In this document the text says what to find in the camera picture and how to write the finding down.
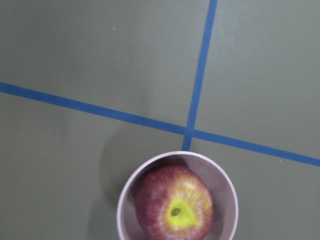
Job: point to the red apple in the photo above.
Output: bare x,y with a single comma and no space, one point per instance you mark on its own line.
173,203

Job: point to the pink bowl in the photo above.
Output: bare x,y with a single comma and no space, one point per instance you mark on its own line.
225,201

